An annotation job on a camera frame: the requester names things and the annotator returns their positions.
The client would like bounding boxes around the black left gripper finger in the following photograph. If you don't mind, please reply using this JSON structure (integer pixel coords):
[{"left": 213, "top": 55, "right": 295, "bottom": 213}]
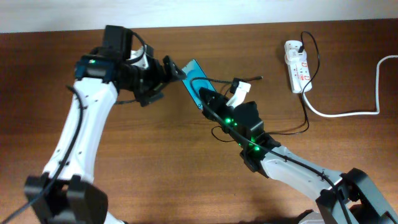
[
  {"left": 163, "top": 55, "right": 187, "bottom": 82},
  {"left": 139, "top": 83, "right": 165, "bottom": 107}
]

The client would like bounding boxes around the blue Galaxy smartphone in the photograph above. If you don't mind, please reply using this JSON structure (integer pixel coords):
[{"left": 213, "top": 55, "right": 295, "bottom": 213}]
[{"left": 182, "top": 59, "right": 215, "bottom": 110}]

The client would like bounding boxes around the black charging cable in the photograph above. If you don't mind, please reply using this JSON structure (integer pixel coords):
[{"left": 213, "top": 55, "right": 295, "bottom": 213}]
[{"left": 219, "top": 30, "right": 321, "bottom": 136}]

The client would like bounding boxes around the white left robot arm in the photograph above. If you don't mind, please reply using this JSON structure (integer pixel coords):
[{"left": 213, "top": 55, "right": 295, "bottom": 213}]
[{"left": 24, "top": 25, "right": 186, "bottom": 223}]

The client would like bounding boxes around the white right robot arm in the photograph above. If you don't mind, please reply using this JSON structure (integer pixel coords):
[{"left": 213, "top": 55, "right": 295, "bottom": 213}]
[{"left": 197, "top": 88, "right": 397, "bottom": 223}]

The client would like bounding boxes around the white USB charger plug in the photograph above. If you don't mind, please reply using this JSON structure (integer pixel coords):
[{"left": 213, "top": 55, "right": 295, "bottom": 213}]
[{"left": 285, "top": 47, "right": 307, "bottom": 65}]

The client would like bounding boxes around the white power strip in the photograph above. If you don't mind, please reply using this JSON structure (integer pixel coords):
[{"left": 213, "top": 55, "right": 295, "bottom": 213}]
[{"left": 284, "top": 40, "right": 312, "bottom": 94}]

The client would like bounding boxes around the white power strip cord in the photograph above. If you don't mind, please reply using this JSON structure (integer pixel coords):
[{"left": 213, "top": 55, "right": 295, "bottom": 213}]
[{"left": 301, "top": 54, "right": 398, "bottom": 118}]

